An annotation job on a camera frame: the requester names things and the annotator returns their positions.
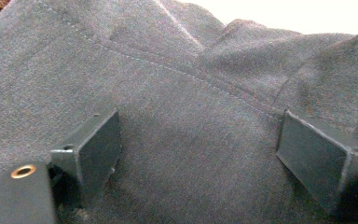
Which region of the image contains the dark grey cloth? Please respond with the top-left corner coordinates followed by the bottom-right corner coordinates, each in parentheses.
top-left (0, 0), bottom-right (358, 224)

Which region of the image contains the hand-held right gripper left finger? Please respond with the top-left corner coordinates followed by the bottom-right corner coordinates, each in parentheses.
top-left (49, 108), bottom-right (122, 206)

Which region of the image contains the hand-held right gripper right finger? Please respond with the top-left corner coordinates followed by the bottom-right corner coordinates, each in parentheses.
top-left (275, 108), bottom-right (358, 218)

